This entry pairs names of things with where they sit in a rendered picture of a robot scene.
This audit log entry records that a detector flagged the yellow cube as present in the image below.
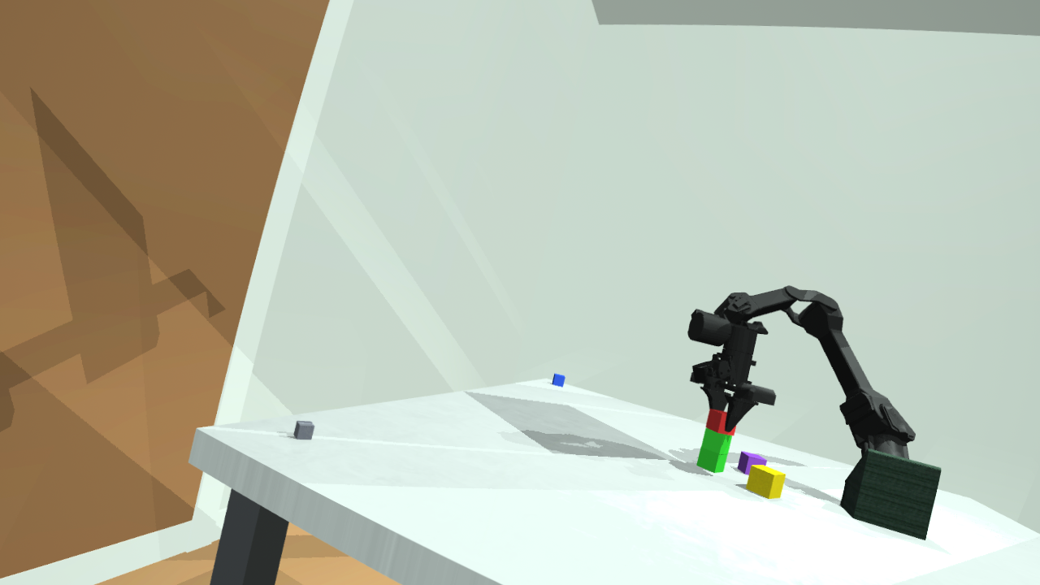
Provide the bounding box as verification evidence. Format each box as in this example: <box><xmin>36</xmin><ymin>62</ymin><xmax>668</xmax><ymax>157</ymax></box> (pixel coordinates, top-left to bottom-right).
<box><xmin>746</xmin><ymin>465</ymin><xmax>786</xmax><ymax>499</ymax></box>

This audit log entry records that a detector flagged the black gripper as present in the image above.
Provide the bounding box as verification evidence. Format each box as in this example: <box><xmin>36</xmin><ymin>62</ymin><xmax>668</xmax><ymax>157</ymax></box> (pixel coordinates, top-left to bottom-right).
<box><xmin>690</xmin><ymin>349</ymin><xmax>776</xmax><ymax>432</ymax></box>

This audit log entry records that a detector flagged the green block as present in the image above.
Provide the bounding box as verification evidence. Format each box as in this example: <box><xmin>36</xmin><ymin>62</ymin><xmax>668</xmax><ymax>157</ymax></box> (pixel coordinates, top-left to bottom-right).
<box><xmin>701</xmin><ymin>428</ymin><xmax>732</xmax><ymax>454</ymax></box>
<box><xmin>697</xmin><ymin>447</ymin><xmax>728</xmax><ymax>473</ymax></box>

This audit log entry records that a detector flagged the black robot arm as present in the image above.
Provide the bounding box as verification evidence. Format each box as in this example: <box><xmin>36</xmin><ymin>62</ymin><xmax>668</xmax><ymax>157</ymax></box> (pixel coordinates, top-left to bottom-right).
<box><xmin>687</xmin><ymin>285</ymin><xmax>916</xmax><ymax>459</ymax></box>

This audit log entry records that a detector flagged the red block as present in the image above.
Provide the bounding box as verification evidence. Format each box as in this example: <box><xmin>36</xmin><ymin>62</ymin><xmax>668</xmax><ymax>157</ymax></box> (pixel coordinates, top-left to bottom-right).
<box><xmin>705</xmin><ymin>409</ymin><xmax>736</xmax><ymax>436</ymax></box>

